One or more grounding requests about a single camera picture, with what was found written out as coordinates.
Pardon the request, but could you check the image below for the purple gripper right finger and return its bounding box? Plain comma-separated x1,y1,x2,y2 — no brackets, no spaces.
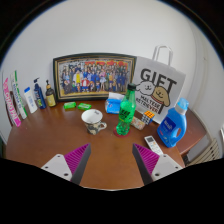
131,143,184,186

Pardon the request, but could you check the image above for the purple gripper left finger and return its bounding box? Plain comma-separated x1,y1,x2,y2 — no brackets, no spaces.
41,143,92,186

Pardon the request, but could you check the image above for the white remote control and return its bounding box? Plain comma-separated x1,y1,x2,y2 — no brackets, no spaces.
145,136,163,155

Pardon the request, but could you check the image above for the small patterned packet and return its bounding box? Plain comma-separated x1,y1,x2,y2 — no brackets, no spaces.
131,117,145,130

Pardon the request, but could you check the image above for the blue detergent bottle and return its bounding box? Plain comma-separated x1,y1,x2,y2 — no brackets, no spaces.
157,98,189,148

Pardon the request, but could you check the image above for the red coaster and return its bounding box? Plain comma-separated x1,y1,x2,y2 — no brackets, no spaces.
113,126,131,138

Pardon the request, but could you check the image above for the rubik's cube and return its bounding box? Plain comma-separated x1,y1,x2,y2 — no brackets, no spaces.
141,111,155,125

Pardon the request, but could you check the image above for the patterned ceramic mug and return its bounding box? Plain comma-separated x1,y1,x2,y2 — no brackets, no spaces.
81,109,107,135

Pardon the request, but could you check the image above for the right green soap bar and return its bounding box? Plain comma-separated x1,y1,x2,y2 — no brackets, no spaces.
78,103,92,110

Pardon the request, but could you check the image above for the green soap bar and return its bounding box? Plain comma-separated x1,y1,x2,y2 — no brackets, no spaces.
63,102,76,110
78,103,92,110

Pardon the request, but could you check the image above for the left green soap bar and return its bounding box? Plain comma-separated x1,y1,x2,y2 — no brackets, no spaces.
63,102,76,110

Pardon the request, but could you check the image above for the green plastic soda bottle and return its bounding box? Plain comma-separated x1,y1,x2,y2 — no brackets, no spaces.
116,83,136,136

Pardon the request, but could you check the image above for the white radiator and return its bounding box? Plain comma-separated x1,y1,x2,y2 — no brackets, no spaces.
186,139,220,166

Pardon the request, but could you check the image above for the blue tissue pack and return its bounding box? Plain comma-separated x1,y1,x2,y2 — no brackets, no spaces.
105,92,124,114

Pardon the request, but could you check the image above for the amber pump bottle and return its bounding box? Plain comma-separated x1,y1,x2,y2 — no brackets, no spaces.
46,81,56,107

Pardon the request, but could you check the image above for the blue pump bottle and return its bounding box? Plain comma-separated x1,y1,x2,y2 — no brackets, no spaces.
34,79,46,109

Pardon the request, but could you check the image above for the white gift paper bag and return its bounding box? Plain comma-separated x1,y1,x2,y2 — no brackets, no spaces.
132,45,186,124

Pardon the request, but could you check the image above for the white lotion bottle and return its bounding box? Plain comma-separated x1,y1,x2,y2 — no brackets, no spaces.
24,87,37,113

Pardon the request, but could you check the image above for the framed group photo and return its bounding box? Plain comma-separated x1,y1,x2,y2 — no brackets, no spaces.
53,53,136,101

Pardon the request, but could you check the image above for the white green tall box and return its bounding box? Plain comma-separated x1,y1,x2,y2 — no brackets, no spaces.
10,70,27,119

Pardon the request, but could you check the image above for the pink tall box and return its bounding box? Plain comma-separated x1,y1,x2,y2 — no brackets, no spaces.
3,80,21,127

